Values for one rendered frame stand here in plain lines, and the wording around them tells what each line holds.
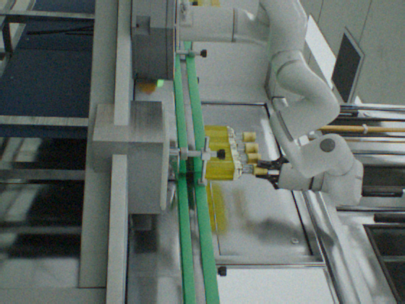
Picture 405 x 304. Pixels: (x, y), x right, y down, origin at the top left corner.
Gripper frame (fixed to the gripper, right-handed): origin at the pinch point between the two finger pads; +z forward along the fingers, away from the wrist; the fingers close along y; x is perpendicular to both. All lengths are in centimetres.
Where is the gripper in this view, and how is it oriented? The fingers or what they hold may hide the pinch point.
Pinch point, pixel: (262, 169)
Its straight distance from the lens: 168.0
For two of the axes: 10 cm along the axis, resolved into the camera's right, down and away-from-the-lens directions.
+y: 0.9, -8.0, -5.9
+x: -1.8, 5.7, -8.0
